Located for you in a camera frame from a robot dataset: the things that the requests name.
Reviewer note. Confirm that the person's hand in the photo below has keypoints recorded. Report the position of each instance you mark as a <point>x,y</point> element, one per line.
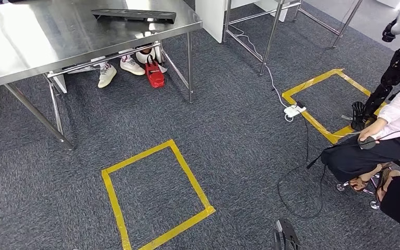
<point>372,129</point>

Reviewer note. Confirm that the dark round handheld device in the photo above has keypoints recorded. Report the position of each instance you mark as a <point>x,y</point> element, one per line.
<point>367,144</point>

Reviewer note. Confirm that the black plastic car part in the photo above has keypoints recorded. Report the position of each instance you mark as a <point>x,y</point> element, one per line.
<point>134,14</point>

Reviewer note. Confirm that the stainless steel workbench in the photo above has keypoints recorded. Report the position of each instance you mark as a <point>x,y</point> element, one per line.
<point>48,34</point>

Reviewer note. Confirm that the person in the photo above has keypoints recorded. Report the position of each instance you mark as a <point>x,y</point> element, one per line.
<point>358,155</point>
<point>107,76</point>

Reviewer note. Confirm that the yellow floor tape square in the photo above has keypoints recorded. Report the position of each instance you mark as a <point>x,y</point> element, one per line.
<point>310,119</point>
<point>189,188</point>

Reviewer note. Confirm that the black humanoid robot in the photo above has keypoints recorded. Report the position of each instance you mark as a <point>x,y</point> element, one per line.
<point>396,65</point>

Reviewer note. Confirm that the chrome wheeled stool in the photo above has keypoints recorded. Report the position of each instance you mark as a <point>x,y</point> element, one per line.
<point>372,205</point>

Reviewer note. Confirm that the steel table with thin legs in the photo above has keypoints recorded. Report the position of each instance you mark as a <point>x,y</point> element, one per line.
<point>272,34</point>

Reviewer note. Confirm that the red plastic container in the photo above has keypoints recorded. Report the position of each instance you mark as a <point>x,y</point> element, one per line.
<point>155,76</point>

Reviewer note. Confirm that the white round object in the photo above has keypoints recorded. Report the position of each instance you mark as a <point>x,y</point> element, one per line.
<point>144,57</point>

